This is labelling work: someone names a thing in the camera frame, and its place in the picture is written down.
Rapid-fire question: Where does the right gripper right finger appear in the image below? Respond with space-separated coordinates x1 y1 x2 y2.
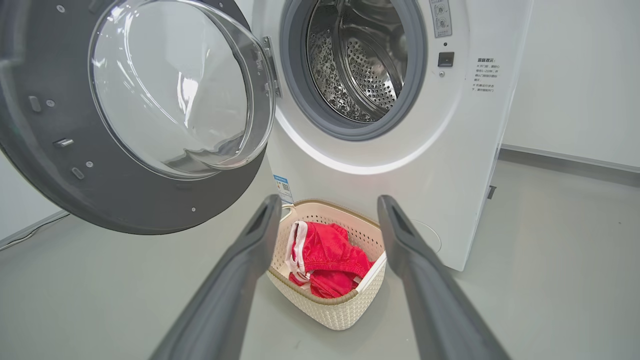
377 195 511 360

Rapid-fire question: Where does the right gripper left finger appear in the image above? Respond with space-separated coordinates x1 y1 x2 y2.
150 195 283 360

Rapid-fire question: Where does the red white striped garment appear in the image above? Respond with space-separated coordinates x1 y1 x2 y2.
289 260 375 299
285 221 375 286

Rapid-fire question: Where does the dark round washing machine door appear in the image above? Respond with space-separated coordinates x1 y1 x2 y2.
0 0 282 236

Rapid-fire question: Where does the cream perforated laundry basket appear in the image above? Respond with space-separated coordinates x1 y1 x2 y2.
266 199 388 331

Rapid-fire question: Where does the white front-load washing machine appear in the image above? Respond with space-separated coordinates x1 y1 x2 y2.
235 0 534 272

